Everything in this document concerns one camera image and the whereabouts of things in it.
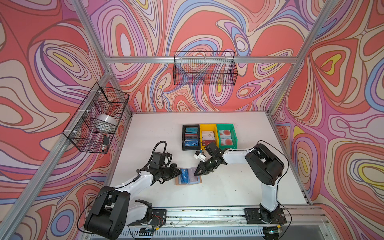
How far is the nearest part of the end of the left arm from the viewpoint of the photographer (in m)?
0.65

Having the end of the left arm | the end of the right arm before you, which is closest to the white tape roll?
the end of the left arm

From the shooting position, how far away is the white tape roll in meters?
0.71
